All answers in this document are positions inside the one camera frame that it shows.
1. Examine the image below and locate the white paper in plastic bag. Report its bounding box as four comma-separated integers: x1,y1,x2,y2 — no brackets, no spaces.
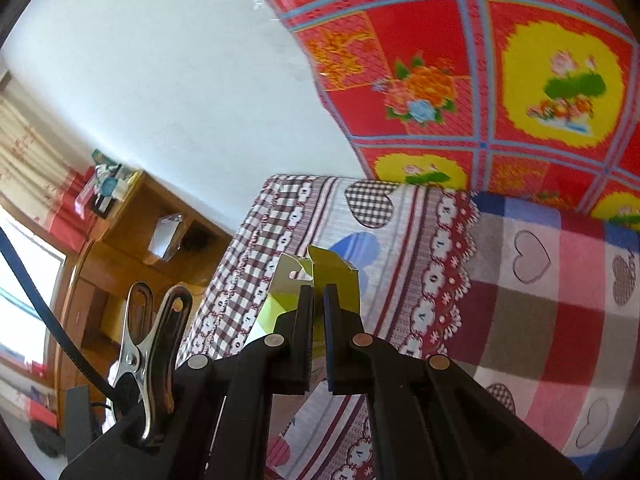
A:
146,213,185,264

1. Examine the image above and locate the pastel plaid heart blanket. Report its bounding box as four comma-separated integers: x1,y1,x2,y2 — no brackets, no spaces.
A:
447,190,640,463

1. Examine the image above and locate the dark cloth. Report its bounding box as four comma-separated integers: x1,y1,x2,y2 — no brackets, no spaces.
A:
29,420,67,458

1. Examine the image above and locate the yellow green cardboard carton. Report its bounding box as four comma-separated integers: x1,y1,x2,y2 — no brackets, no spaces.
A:
247,245,362,393

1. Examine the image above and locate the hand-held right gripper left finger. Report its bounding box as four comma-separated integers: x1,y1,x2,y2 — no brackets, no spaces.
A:
60,282,316,480

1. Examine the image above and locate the wooden desk with drawers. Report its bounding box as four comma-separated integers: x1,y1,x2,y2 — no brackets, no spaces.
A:
50,240,206,411

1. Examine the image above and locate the maroon checked bedsheet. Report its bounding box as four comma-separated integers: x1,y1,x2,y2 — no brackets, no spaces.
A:
176,174,481,480

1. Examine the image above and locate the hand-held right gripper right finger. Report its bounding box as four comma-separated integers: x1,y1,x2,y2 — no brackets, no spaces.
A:
322,284,583,480

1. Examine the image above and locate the black tray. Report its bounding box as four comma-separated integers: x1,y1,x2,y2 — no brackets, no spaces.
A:
91,195,118,218

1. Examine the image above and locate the thick black cable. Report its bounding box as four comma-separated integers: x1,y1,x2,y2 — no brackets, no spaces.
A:
0,225,118,403

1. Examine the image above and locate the red floral blanket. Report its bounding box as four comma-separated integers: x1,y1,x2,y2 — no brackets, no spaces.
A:
235,0,640,233

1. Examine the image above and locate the window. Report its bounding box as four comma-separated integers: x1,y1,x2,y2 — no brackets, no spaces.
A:
0,207,68,366

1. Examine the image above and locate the beige and red curtain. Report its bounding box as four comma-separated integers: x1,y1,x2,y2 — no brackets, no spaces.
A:
0,92,98,253

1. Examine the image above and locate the metal spring clip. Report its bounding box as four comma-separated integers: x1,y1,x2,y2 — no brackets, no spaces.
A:
111,281,194,447

